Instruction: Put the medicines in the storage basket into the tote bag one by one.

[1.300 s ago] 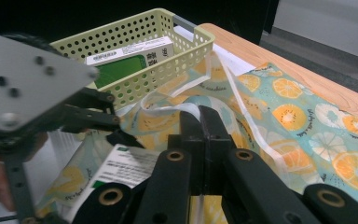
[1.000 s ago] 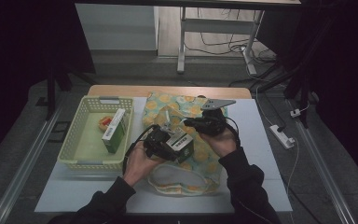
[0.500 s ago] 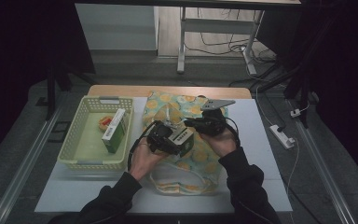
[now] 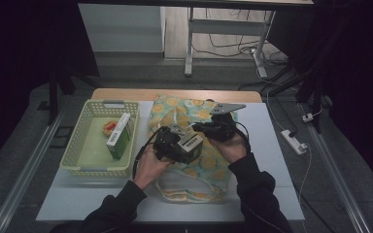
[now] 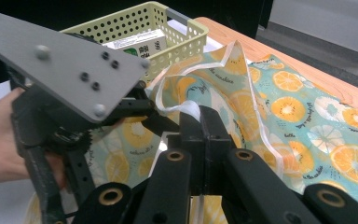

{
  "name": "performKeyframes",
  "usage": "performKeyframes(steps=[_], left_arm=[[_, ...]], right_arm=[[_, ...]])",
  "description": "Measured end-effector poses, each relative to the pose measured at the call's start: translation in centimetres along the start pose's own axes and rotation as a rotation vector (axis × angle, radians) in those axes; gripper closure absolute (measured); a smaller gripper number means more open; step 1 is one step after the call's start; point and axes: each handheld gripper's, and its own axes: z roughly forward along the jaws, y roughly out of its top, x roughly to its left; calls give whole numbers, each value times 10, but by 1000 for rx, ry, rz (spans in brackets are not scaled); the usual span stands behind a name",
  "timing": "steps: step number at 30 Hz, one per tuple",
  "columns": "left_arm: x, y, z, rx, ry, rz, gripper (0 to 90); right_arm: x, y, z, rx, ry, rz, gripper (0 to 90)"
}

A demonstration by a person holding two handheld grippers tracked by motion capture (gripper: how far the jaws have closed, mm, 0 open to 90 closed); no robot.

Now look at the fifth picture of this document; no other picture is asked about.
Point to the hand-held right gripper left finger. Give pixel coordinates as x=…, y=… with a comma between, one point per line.
x=194, y=137

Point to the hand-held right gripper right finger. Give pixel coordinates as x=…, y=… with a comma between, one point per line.
x=213, y=133

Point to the white and green box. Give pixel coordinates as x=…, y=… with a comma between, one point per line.
x=136, y=43

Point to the citrus print tote bag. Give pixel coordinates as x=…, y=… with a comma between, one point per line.
x=292, y=124

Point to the pale green perforated basket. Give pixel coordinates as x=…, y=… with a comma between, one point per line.
x=186, y=34

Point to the wooden table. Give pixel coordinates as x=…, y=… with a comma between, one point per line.
x=323, y=77

